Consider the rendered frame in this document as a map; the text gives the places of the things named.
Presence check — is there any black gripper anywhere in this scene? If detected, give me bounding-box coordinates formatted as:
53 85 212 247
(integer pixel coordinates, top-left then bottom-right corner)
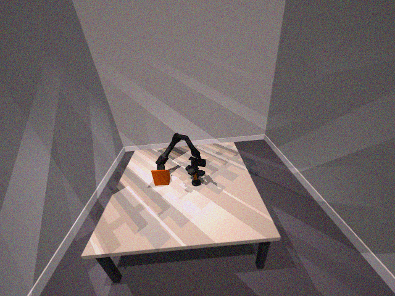
185 165 206 179

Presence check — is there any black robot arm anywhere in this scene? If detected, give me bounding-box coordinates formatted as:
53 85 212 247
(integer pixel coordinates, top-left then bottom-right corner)
156 133 206 176

